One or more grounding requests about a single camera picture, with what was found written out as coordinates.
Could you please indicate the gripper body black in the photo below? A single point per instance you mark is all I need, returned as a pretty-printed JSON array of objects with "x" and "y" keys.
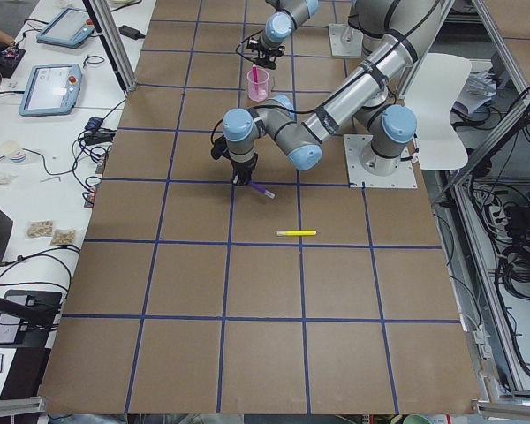
[
  {"x": 241, "y": 168},
  {"x": 265, "y": 55}
]

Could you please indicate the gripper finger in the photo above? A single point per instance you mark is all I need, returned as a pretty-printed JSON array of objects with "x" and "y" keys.
[
  {"x": 270, "y": 62},
  {"x": 260, "y": 61},
  {"x": 247, "y": 179},
  {"x": 238, "y": 180}
]

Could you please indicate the pink pen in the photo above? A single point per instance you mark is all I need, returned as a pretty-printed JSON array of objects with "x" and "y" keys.
[{"x": 254, "y": 85}]

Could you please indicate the pink mesh cup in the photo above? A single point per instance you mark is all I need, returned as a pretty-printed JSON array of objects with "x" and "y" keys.
[{"x": 264, "y": 79}]

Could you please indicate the purple pen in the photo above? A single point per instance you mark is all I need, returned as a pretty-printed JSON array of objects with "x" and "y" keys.
[{"x": 261, "y": 189}]

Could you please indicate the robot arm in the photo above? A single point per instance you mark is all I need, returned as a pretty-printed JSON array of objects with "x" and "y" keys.
[
  {"x": 392, "y": 125},
  {"x": 291, "y": 17}
]

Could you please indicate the white paper cup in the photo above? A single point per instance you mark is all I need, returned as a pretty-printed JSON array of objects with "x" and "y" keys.
[{"x": 13, "y": 151}]

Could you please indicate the yellow pen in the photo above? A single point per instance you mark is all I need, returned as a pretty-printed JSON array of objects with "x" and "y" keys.
[{"x": 296, "y": 233}]

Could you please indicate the black power adapter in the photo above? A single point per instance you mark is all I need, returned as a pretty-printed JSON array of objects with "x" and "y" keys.
[{"x": 131, "y": 32}]

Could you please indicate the white chair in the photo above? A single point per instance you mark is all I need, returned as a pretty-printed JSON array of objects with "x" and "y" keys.
[{"x": 431, "y": 95}]

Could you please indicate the far teach pendant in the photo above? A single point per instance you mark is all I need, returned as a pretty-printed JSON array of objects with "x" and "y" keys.
[{"x": 69, "y": 29}]

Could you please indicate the teach pendant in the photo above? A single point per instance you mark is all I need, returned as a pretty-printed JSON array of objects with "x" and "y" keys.
[
  {"x": 51, "y": 90},
  {"x": 69, "y": 29}
]

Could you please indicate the near teach pendant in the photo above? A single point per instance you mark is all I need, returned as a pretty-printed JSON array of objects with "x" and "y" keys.
[{"x": 51, "y": 90}]

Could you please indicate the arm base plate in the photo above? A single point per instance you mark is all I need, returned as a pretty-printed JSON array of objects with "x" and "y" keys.
[
  {"x": 366, "y": 169},
  {"x": 347, "y": 42}
]

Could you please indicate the aluminium frame post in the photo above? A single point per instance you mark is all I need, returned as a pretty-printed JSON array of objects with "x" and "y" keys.
[{"x": 105, "y": 26}]

